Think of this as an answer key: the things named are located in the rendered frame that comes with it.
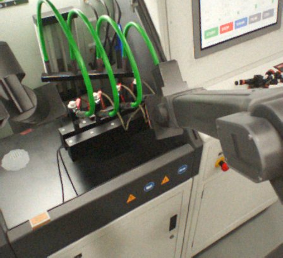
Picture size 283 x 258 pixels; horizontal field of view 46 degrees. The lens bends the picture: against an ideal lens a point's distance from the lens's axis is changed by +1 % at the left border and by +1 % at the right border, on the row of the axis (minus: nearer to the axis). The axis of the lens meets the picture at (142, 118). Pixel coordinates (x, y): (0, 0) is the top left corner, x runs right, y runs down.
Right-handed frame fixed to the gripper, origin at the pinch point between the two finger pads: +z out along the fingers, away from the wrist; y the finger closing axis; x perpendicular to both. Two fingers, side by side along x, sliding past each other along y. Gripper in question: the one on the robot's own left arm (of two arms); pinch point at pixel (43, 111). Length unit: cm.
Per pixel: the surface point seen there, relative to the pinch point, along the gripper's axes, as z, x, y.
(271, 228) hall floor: 118, 97, -74
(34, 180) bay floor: 49, 14, 20
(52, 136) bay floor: 64, 1, 11
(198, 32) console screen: 44, -11, -54
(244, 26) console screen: 52, -8, -75
